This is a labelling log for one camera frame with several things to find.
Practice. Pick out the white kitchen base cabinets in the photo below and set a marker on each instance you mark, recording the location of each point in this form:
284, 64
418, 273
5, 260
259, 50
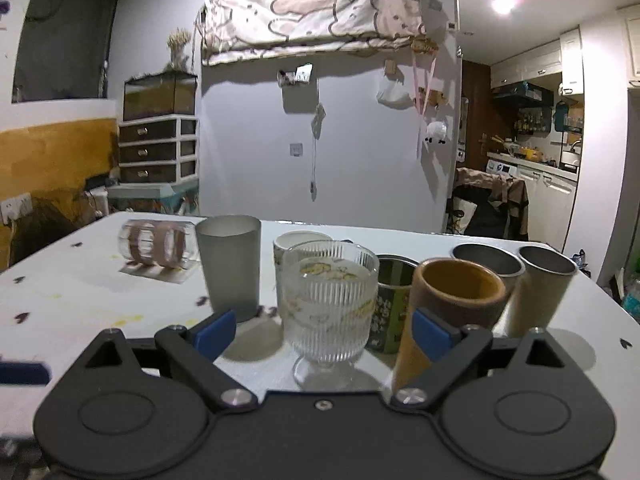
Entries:
547, 200

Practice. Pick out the tall steel cup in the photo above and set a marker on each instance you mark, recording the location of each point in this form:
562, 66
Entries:
540, 295

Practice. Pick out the glass terrarium tank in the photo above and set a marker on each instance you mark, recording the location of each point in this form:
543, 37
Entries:
159, 96

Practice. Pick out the dark window panel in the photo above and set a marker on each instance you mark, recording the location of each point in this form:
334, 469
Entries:
65, 35

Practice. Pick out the white power outlet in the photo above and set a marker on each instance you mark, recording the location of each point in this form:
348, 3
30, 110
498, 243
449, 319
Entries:
16, 208

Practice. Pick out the teal side table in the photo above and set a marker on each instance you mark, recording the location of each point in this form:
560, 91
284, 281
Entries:
150, 197

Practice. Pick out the brown bamboo cup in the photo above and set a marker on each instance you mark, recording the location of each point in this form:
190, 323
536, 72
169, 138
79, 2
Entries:
465, 290

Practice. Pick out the ribbed glass goblet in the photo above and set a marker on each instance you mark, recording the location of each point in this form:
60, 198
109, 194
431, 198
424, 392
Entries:
325, 310

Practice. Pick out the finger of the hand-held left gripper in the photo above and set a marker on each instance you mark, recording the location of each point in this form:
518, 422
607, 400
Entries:
22, 373

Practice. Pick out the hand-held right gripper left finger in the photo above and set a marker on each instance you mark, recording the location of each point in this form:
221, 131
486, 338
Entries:
216, 332

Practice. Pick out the white washing machine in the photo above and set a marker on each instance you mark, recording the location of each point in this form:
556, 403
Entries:
501, 167

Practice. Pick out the dried flower bunch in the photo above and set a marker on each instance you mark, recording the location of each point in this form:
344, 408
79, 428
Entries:
178, 50

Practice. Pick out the white ceramic cup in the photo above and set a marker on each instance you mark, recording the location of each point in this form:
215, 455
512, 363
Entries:
290, 250

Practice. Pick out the brown door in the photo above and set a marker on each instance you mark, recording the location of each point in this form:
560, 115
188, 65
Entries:
475, 110

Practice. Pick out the pink printed hanging cloth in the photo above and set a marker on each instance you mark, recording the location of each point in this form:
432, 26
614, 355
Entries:
320, 10

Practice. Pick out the chair with draped clothes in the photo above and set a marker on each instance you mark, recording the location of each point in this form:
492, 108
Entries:
492, 205

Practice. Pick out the white hanging bag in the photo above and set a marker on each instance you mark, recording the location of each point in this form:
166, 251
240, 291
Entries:
396, 94

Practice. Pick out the wall socket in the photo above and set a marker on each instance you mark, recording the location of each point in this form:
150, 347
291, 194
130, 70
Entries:
296, 150

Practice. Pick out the clear cup with brown stripes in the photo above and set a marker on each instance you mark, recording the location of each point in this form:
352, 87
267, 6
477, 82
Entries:
155, 245

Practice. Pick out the green printed cup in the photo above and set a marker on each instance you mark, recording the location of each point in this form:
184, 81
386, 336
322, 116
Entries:
390, 305

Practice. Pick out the white drawer unit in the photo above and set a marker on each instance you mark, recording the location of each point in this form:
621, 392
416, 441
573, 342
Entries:
157, 149

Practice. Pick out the grey frosted plastic cup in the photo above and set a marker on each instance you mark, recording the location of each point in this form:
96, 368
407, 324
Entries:
231, 270

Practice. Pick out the wall photo cards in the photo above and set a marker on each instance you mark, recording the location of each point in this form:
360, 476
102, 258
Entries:
296, 74

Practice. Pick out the short grey metal cup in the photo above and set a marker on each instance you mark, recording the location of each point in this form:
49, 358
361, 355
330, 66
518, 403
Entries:
487, 260

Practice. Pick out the white kitchen wall cabinets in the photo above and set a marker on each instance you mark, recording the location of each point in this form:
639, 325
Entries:
537, 62

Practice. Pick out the white plush toy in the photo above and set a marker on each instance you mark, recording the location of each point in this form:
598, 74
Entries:
435, 132

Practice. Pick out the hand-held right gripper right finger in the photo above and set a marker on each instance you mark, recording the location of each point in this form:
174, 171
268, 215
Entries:
429, 332

